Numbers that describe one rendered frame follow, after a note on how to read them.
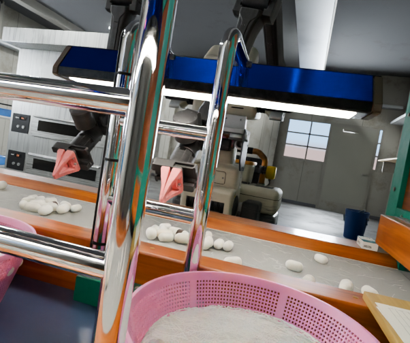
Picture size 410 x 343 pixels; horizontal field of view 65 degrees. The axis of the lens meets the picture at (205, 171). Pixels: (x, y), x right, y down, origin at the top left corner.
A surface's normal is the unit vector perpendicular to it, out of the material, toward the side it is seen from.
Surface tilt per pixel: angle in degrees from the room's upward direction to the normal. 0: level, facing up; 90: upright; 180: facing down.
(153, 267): 90
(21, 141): 90
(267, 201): 90
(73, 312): 0
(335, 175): 90
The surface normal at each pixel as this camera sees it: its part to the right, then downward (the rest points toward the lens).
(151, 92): 0.42, 0.12
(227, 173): -0.32, 0.15
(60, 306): 0.16, -0.99
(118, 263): -0.01, 0.06
